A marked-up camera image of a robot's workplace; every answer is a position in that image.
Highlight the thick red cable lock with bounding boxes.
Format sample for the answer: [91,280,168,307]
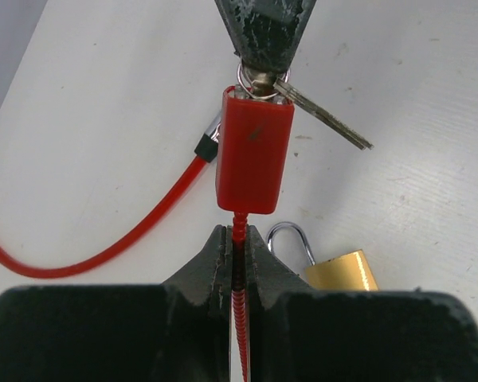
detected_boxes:
[0,118,220,279]

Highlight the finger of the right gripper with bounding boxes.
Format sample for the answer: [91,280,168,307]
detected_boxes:
[215,0,316,74]

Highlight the open brass padlock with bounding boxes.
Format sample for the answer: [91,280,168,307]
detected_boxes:
[266,221,379,291]

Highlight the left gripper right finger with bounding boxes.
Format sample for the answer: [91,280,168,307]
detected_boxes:
[246,226,478,381]

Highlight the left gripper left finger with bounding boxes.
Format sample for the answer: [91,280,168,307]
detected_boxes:
[0,225,230,381]

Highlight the red thin-cable padlock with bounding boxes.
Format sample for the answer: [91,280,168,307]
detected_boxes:
[215,85,295,381]

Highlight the silver keys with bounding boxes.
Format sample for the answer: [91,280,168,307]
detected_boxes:
[237,61,374,150]

